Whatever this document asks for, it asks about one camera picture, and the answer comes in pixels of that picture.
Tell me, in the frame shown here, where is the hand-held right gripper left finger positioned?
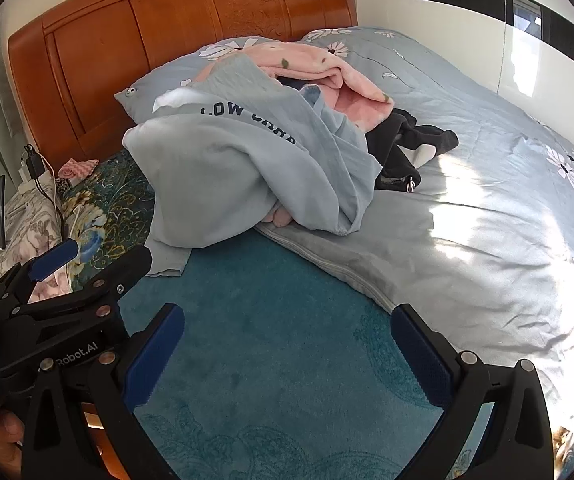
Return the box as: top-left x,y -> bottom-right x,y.
21,302 -> 188,480

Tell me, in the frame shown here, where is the floral bedside cloth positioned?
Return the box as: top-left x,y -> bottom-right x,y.
0,190 -> 75,301

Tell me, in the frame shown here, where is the teal blanket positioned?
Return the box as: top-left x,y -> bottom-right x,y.
119,230 -> 498,480

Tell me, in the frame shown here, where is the dark floral blanket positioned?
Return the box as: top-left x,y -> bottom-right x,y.
59,147 -> 158,291

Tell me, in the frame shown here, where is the light blue floral pillow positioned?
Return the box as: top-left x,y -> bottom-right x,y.
114,36 -> 280,123
299,26 -> 368,58

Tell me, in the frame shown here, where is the light blue sweatshirt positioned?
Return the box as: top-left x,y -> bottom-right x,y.
123,52 -> 383,278

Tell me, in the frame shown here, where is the black charger cable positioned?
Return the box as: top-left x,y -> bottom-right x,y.
32,172 -> 70,241

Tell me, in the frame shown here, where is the light blue floral duvet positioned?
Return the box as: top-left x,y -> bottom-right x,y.
254,25 -> 574,456

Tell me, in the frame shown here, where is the black slim device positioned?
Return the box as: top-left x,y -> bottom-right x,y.
0,175 -> 8,251

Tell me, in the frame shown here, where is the white glossy wardrobe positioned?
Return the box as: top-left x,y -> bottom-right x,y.
352,0 -> 574,171

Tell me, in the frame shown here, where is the wooden bed headboard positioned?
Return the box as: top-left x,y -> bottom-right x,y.
7,0 -> 359,171

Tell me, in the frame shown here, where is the pink fleece blanket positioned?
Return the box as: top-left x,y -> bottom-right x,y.
192,42 -> 393,133

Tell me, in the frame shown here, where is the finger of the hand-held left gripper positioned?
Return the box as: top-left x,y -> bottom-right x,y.
14,245 -> 154,328
0,238 -> 78,311

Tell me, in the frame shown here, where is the black charger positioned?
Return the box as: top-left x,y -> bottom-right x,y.
23,145 -> 50,181

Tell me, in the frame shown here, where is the black clothing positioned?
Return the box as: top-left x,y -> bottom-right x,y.
367,107 -> 460,193

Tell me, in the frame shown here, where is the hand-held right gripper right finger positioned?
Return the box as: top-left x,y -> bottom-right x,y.
389,302 -> 555,480

